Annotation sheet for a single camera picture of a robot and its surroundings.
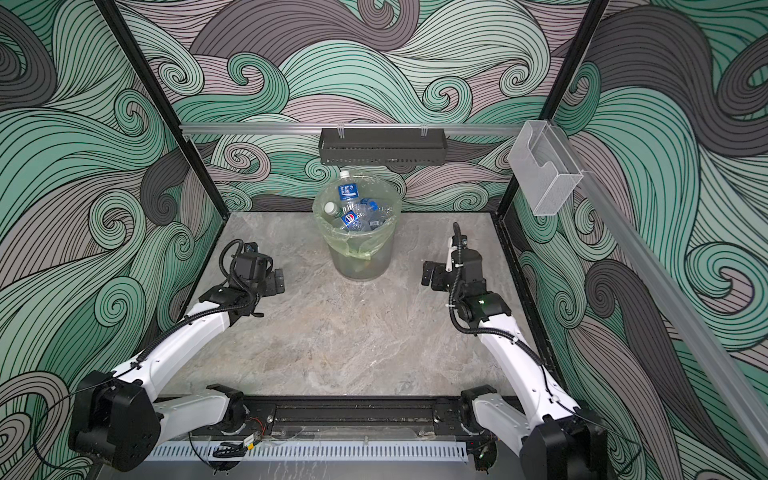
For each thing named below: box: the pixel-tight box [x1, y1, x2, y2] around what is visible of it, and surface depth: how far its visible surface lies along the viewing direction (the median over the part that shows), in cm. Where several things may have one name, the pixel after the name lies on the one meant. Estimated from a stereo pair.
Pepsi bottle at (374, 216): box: [367, 200, 385, 230], surface depth 89 cm
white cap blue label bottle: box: [337, 170, 361, 206], surface depth 92 cm
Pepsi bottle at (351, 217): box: [340, 204, 364, 232], surface depth 85 cm
